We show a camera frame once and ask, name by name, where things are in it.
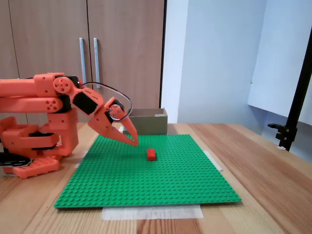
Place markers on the red lego block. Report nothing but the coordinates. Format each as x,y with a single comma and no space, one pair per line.
151,156

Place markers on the open cardboard box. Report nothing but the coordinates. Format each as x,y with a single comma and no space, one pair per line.
151,124

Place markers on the green lego baseplate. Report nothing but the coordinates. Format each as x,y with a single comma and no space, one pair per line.
146,182

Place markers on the small white tape piece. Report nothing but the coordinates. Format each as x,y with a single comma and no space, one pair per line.
120,128

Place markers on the small masking tape strip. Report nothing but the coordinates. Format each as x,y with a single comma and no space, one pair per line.
79,164
217,165

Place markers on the brown wooden cabinet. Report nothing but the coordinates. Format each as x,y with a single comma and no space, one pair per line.
122,48

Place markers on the wide masking tape strip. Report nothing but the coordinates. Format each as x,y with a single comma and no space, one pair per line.
146,214

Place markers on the white panel board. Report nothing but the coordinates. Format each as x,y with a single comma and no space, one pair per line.
275,73

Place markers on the black stand with clamp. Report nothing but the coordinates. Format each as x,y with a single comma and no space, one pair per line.
292,117

